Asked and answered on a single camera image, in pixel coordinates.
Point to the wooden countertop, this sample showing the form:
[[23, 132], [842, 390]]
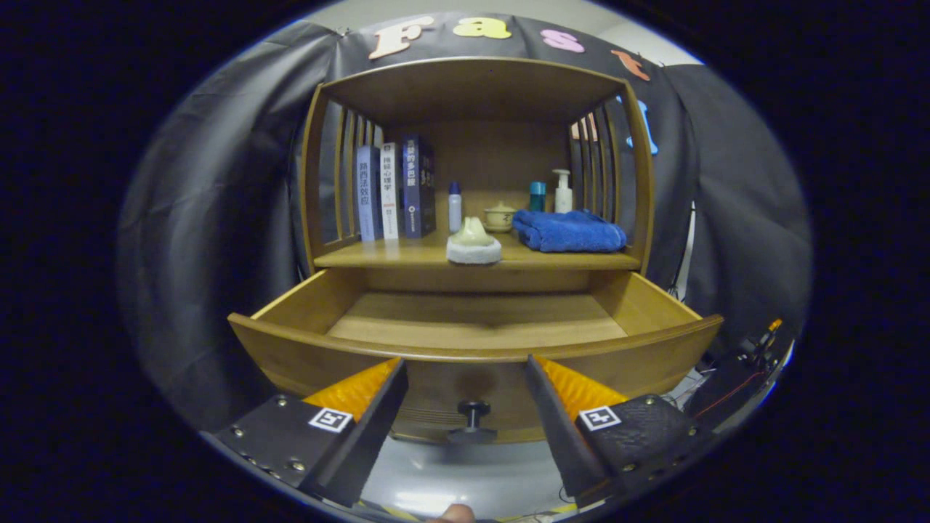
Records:
[[407, 254]]

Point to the black backdrop cloth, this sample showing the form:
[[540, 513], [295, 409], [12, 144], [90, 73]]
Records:
[[218, 218]]

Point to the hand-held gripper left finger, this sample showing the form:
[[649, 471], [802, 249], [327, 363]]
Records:
[[370, 436]]

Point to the white pump bottle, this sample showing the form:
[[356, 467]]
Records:
[[563, 197]]

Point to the small white bottle blue cap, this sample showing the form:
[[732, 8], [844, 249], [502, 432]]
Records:
[[455, 211]]

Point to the teal bottle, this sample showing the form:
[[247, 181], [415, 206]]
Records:
[[537, 197]]

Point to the light blue book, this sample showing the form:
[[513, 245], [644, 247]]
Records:
[[368, 196]]

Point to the white book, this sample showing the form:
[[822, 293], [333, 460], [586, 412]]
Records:
[[390, 192]]

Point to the beige lidded teacup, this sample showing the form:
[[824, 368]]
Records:
[[500, 217]]

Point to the dark blue book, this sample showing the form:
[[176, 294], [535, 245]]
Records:
[[416, 189]]

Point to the blue folded towel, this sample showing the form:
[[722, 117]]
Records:
[[570, 232]]

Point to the orange and black device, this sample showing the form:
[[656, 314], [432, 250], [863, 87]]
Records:
[[763, 341]]

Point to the wooden drawer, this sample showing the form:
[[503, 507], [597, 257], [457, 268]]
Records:
[[472, 319]]

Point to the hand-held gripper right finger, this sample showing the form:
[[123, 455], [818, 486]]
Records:
[[559, 436]]

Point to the wooden cabinet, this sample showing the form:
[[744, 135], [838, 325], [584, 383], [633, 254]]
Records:
[[472, 91]]

